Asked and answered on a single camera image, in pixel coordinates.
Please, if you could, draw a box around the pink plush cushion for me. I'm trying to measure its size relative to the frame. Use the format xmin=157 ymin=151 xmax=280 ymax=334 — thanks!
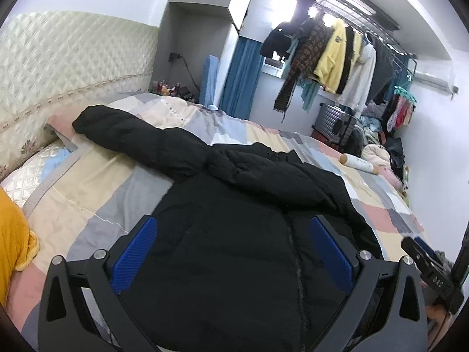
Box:
xmin=381 ymin=167 xmax=404 ymax=191

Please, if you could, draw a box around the person's right hand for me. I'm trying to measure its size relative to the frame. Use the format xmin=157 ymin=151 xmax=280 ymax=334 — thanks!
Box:
xmin=425 ymin=301 xmax=455 ymax=340

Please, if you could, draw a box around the silver suitcase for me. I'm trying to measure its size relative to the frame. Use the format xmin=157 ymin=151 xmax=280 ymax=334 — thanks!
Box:
xmin=311 ymin=103 xmax=358 ymax=151

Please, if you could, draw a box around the black puffer jacket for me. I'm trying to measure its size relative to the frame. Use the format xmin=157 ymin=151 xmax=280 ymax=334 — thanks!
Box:
xmin=72 ymin=105 xmax=385 ymax=352

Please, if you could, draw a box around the cream fleece bundle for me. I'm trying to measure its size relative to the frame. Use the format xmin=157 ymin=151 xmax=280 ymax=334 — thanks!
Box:
xmin=363 ymin=143 xmax=391 ymax=169

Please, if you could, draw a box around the yellow fleece hoodie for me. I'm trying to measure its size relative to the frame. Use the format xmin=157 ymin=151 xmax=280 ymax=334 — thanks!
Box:
xmin=313 ymin=18 xmax=361 ymax=94

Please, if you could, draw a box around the green clip hanger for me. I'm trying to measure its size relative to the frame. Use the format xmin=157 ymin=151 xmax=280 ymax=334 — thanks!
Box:
xmin=394 ymin=73 xmax=418 ymax=105

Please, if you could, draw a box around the pile of clothes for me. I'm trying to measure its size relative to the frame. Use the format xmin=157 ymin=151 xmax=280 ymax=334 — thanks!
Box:
xmin=352 ymin=114 xmax=407 ymax=177

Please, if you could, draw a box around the hanging black garment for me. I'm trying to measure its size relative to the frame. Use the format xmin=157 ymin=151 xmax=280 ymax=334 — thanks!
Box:
xmin=335 ymin=26 xmax=364 ymax=95

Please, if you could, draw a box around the dark grey coat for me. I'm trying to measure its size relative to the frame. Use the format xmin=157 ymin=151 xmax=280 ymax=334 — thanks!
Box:
xmin=366 ymin=35 xmax=398 ymax=103

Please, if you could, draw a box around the black power cable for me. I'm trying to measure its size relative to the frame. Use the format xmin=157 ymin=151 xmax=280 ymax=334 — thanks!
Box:
xmin=179 ymin=56 xmax=201 ymax=94

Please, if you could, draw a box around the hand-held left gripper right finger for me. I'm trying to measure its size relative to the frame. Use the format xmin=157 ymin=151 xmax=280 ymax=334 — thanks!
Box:
xmin=310 ymin=214 xmax=429 ymax=352

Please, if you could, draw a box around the teal hanging garment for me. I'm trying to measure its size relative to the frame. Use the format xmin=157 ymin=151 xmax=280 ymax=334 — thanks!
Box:
xmin=282 ymin=37 xmax=322 ymax=114

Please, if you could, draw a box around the white air conditioner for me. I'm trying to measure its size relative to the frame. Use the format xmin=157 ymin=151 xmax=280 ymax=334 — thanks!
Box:
xmin=416 ymin=68 xmax=459 ymax=98

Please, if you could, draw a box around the cream satin pillow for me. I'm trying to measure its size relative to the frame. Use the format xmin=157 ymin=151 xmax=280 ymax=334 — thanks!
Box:
xmin=0 ymin=141 xmax=79 ymax=209

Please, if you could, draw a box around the hanging small laundry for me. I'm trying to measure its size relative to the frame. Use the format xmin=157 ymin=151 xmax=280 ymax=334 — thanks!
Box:
xmin=381 ymin=95 xmax=416 ymax=133

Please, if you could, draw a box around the brown plaid scarf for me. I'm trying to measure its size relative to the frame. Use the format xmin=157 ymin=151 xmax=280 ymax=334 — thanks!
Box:
xmin=273 ymin=20 xmax=332 ymax=121

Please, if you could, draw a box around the hanging black jacket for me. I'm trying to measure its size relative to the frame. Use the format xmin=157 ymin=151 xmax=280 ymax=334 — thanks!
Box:
xmin=260 ymin=20 xmax=319 ymax=59

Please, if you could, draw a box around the yellow cloth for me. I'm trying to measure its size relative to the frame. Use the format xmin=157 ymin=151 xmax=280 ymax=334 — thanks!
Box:
xmin=0 ymin=187 xmax=39 ymax=305

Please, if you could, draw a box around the cream bolster pillow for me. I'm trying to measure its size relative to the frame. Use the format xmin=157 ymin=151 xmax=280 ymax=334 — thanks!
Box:
xmin=339 ymin=153 xmax=382 ymax=175

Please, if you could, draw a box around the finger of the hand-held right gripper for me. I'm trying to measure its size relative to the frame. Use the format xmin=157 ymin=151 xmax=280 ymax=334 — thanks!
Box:
xmin=401 ymin=237 xmax=432 ymax=271
xmin=416 ymin=237 xmax=446 ymax=265

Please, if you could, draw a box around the cluster of cosmetic bottles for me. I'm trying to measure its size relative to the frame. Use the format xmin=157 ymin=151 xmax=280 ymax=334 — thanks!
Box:
xmin=148 ymin=79 xmax=198 ymax=101

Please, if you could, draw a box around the white hoodie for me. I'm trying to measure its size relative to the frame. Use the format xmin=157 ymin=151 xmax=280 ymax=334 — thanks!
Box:
xmin=337 ymin=37 xmax=378 ymax=111

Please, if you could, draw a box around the pink pillow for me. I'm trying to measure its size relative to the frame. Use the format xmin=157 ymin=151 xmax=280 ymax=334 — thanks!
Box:
xmin=46 ymin=114 xmax=86 ymax=151

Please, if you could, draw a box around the grey wardrobe cabinet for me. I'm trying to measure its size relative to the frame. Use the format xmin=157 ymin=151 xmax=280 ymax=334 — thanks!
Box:
xmin=152 ymin=0 xmax=262 ymax=118

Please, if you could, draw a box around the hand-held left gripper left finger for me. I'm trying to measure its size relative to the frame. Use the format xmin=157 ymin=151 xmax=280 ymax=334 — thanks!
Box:
xmin=38 ymin=214 xmax=162 ymax=352

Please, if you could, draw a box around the blue curtain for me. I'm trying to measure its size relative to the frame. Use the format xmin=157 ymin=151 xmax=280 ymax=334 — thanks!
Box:
xmin=219 ymin=38 xmax=266 ymax=121

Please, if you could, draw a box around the metal ceiling clothes rack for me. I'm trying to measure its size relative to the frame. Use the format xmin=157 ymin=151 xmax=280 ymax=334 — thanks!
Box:
xmin=284 ymin=0 xmax=418 ymax=67

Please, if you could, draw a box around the cream quilted headboard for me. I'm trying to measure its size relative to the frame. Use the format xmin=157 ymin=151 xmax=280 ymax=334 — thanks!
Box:
xmin=0 ymin=12 xmax=160 ymax=182

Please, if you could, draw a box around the patchwork quilt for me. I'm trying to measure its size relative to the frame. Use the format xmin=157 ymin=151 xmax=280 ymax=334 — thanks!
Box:
xmin=22 ymin=93 xmax=426 ymax=352

